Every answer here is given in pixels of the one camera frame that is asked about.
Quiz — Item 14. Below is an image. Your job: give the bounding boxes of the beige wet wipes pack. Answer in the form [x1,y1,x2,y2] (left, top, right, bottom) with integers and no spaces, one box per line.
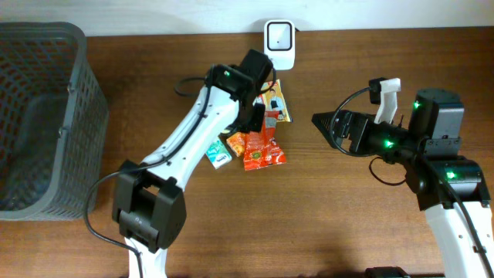
[255,79,293,122]

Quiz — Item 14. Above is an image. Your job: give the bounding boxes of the red snack bag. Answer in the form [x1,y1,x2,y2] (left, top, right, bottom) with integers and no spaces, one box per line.
[243,115,286,171]

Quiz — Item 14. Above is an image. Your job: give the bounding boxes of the small orange packet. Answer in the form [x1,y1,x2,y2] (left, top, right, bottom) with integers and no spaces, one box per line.
[226,132,246,157]

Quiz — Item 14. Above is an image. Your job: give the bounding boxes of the small green tissue pack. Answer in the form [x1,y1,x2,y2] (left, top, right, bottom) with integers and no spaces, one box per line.
[205,137,232,169]

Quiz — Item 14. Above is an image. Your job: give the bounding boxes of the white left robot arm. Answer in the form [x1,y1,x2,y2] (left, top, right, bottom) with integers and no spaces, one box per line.
[112,49,274,277]

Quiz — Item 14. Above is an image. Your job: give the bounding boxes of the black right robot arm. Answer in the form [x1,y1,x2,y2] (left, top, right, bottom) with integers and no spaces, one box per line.
[312,77,493,277]

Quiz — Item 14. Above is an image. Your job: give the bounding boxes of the white barcode scanner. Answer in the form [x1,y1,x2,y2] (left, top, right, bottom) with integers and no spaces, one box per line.
[263,19,296,71]

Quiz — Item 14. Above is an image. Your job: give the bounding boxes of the grey plastic mesh basket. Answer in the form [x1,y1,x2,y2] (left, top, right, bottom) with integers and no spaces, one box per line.
[1,22,109,221]

